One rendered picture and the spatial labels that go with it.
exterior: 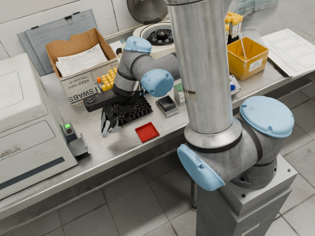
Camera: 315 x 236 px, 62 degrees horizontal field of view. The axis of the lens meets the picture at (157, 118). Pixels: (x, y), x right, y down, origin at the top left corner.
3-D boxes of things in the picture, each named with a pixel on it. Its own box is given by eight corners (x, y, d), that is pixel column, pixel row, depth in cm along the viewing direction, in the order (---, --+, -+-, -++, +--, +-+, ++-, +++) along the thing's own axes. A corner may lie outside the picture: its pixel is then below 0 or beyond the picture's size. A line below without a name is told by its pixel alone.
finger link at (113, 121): (112, 135, 87) (120, 114, 82) (108, 135, 86) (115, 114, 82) (107, 126, 90) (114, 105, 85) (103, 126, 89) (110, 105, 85)
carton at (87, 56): (71, 107, 109) (56, 79, 97) (56, 71, 127) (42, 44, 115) (125, 85, 115) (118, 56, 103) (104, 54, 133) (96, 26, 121)
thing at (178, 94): (179, 105, 103) (179, 92, 98) (174, 98, 106) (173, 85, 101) (188, 101, 104) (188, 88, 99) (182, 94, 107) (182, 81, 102)
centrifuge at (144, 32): (150, 83, 114) (146, 59, 105) (133, 48, 134) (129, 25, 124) (201, 68, 117) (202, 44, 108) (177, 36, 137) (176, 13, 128)
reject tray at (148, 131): (142, 143, 93) (142, 141, 92) (134, 130, 97) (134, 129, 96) (159, 135, 94) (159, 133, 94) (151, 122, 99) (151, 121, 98)
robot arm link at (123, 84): (122, 79, 75) (112, 65, 80) (117, 93, 78) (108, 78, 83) (144, 81, 80) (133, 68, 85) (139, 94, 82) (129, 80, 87)
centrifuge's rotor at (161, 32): (152, 59, 116) (150, 45, 111) (142, 42, 127) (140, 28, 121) (184, 50, 119) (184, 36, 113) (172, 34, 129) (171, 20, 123)
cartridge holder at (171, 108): (166, 117, 100) (166, 111, 97) (155, 103, 105) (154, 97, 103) (178, 112, 101) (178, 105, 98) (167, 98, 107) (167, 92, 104)
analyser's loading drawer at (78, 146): (29, 180, 85) (22, 171, 81) (26, 165, 89) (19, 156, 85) (90, 152, 90) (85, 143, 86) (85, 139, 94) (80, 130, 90)
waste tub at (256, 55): (241, 82, 109) (245, 62, 101) (220, 66, 117) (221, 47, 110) (265, 69, 113) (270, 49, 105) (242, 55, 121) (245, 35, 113)
